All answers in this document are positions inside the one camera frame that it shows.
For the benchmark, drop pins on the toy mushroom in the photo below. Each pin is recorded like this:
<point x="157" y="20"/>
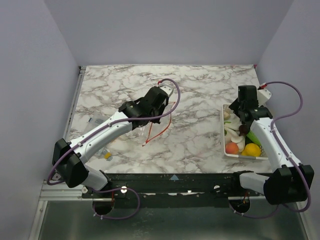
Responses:
<point x="226" y="115"/>

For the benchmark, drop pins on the clear screw box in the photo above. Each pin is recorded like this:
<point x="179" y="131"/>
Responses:
<point x="95" y="121"/>

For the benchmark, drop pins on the toy white garlic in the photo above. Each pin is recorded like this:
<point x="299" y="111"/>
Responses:
<point x="232" y="134"/>

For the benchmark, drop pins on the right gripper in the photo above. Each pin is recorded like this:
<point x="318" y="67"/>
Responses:
<point x="243" y="116"/>

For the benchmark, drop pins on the white plastic basket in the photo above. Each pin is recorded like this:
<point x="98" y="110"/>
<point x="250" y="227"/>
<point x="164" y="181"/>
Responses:
<point x="225" y="107"/>

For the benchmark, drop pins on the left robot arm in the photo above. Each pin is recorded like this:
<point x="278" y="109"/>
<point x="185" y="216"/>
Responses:
<point x="70" y="157"/>

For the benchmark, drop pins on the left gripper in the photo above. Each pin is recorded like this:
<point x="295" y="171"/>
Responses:
<point x="163" y="107"/>

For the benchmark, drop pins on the toy green vegetable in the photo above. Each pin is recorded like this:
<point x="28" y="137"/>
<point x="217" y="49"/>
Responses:
<point x="251" y="136"/>

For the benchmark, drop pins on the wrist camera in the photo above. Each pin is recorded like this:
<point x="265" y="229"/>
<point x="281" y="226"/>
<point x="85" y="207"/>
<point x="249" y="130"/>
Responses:
<point x="263" y="95"/>
<point x="167" y="89"/>

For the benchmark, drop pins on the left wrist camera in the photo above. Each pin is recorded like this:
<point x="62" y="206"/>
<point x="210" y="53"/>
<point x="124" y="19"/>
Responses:
<point x="167" y="89"/>

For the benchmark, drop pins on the clear zip top bag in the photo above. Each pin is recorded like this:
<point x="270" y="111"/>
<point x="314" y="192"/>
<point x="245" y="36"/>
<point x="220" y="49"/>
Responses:
<point x="153" y="131"/>

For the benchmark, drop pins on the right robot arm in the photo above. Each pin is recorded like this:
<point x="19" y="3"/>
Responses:
<point x="290" y="180"/>

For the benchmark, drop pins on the toy lemon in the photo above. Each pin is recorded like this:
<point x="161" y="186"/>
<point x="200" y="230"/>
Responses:
<point x="251" y="150"/>

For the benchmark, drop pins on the black mounting rail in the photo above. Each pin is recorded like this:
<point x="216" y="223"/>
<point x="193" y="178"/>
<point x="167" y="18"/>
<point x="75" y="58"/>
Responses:
<point x="180" y="190"/>

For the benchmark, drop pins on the toy peach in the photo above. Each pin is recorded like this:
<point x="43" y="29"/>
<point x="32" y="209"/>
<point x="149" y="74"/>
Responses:
<point x="231" y="148"/>

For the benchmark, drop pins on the dark red toy fruit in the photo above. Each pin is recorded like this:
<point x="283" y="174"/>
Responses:
<point x="243" y="130"/>

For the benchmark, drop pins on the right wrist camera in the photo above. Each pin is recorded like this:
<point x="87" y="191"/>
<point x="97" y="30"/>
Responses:
<point x="263" y="95"/>

